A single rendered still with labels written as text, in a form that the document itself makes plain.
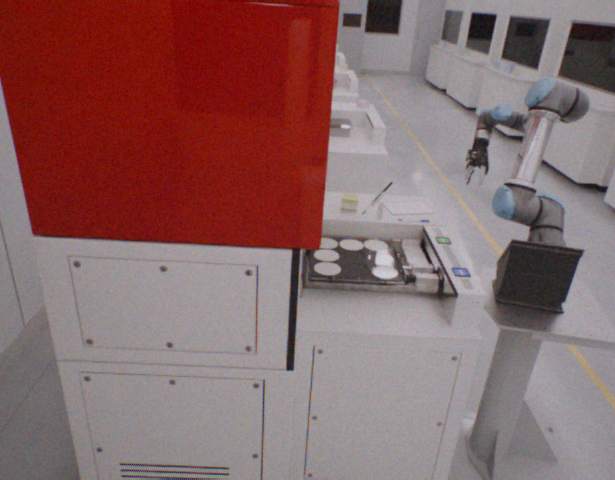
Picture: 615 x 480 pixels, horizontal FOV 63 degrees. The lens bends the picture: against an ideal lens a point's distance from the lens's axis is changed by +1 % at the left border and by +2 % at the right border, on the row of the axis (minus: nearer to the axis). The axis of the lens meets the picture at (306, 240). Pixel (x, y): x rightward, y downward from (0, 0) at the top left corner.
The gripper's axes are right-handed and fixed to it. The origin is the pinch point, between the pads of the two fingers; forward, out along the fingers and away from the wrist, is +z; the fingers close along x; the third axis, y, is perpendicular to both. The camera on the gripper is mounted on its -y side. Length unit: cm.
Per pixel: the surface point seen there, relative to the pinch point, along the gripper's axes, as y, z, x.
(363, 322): 63, 78, -4
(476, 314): 44, 65, 27
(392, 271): 46, 56, -6
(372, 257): 44, 51, -17
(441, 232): 21.6, 31.3, -1.0
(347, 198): 40, 25, -39
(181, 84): 154, 41, -12
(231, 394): 96, 110, -23
